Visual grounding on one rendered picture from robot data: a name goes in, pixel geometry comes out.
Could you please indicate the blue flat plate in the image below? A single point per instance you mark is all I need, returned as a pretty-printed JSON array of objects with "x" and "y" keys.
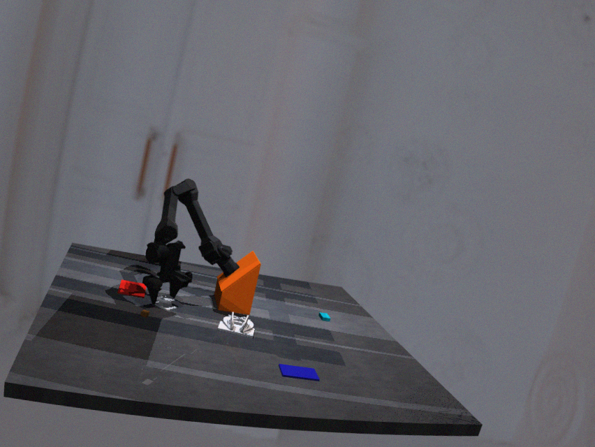
[{"x": 298, "y": 372}]

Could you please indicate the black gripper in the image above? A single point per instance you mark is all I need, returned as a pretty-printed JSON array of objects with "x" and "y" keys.
[{"x": 154, "y": 283}]

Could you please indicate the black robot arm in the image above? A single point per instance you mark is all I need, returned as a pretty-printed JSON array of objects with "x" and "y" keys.
[{"x": 211, "y": 248}]

